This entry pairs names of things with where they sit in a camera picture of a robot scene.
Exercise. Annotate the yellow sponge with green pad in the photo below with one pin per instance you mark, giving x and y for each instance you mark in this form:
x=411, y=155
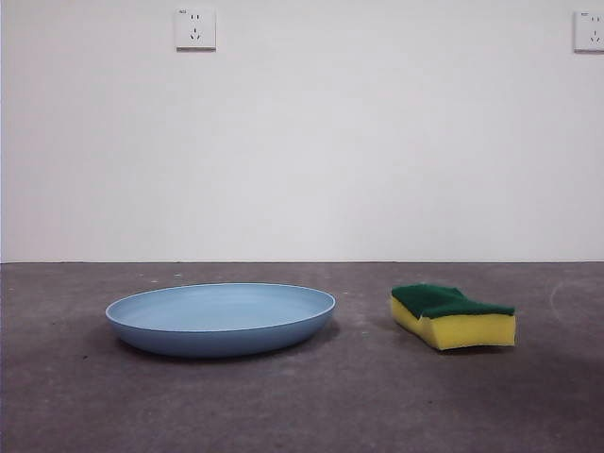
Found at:
x=472, y=330

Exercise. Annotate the light blue round plate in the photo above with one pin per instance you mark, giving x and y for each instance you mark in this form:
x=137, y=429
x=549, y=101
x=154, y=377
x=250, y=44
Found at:
x=222, y=325

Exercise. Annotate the white wall socket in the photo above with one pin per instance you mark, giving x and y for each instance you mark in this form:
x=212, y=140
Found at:
x=196, y=28
x=590, y=33

